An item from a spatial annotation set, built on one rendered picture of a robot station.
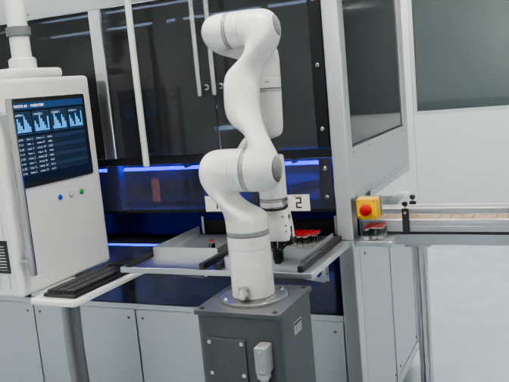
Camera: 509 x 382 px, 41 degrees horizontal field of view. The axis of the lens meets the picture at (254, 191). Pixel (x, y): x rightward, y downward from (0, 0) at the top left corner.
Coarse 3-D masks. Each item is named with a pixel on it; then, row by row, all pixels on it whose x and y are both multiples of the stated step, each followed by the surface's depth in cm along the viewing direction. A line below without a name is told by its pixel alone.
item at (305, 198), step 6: (288, 198) 247; (294, 198) 246; (306, 198) 245; (288, 204) 248; (294, 204) 247; (300, 204) 246; (306, 204) 245; (294, 210) 247; (300, 210) 246; (306, 210) 245
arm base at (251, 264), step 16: (240, 240) 185; (256, 240) 185; (240, 256) 186; (256, 256) 185; (240, 272) 186; (256, 272) 186; (272, 272) 190; (240, 288) 187; (256, 288) 186; (272, 288) 190; (224, 304) 188; (240, 304) 185; (256, 304) 184; (272, 304) 185
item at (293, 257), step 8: (328, 240) 235; (288, 248) 238; (296, 248) 237; (312, 248) 221; (320, 248) 228; (272, 256) 228; (288, 256) 226; (296, 256) 225; (304, 256) 214; (224, 264) 220; (280, 264) 212; (288, 264) 211; (296, 264) 210
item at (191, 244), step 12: (168, 240) 253; (180, 240) 261; (192, 240) 264; (204, 240) 262; (216, 240) 260; (156, 252) 244; (168, 252) 242; (180, 252) 240; (192, 252) 238; (204, 252) 236; (216, 252) 234
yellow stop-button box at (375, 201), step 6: (360, 198) 238; (366, 198) 237; (372, 198) 235; (378, 198) 236; (360, 204) 236; (372, 204) 234; (378, 204) 236; (372, 210) 235; (378, 210) 236; (360, 216) 237; (366, 216) 236; (372, 216) 235; (378, 216) 236
